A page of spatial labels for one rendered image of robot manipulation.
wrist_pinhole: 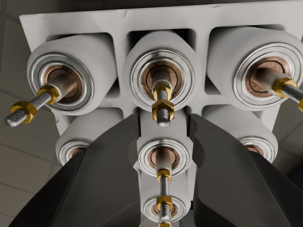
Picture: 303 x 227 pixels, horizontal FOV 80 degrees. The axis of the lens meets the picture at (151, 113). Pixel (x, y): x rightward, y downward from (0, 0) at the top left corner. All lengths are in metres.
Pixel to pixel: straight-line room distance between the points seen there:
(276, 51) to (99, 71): 0.19
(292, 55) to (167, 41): 0.13
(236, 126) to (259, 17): 0.15
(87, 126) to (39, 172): 0.52
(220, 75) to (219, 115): 0.09
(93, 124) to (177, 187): 0.18
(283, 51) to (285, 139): 0.46
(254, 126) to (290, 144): 0.42
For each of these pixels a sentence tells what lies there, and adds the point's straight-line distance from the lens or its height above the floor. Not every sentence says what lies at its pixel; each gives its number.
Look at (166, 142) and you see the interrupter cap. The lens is 0.25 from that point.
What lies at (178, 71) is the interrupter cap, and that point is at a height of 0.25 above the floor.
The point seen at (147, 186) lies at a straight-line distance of 0.35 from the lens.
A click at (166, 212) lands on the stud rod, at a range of 0.22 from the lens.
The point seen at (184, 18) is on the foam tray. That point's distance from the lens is 0.28.
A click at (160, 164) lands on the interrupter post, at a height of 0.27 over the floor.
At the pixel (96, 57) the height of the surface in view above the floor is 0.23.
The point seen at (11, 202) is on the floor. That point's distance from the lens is 0.99.
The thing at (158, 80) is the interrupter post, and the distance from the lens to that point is 0.18.
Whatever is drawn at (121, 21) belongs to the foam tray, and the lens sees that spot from 0.28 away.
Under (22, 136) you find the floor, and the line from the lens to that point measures 0.71.
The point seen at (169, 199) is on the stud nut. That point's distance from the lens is 0.22.
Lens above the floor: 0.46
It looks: 62 degrees down
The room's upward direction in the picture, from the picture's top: 176 degrees counter-clockwise
